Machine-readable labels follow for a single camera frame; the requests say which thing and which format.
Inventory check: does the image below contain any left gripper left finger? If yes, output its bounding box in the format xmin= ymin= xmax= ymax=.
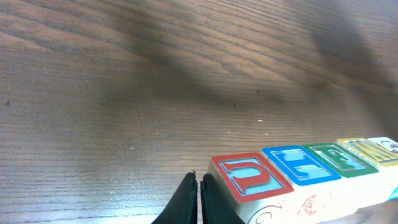
xmin=152 ymin=172 xmax=198 ymax=224

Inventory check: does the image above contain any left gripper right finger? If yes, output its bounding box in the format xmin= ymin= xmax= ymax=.
xmin=200 ymin=174 xmax=244 ymax=224

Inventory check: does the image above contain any wooden block red picture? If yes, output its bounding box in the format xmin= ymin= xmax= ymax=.
xmin=208 ymin=152 xmax=294 ymax=223

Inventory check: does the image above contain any wooden block blue side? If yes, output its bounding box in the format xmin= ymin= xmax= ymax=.
xmin=262 ymin=145 xmax=341 ymax=223

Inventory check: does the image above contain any plain cream wooden block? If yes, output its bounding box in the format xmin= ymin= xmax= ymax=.
xmin=304 ymin=142 xmax=385 ymax=215

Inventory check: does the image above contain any wooden block teal side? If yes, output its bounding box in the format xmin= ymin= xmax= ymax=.
xmin=336 ymin=138 xmax=397 ymax=204

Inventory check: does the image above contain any blue top wooden block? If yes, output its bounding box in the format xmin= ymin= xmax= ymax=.
xmin=367 ymin=137 xmax=397 ymax=200

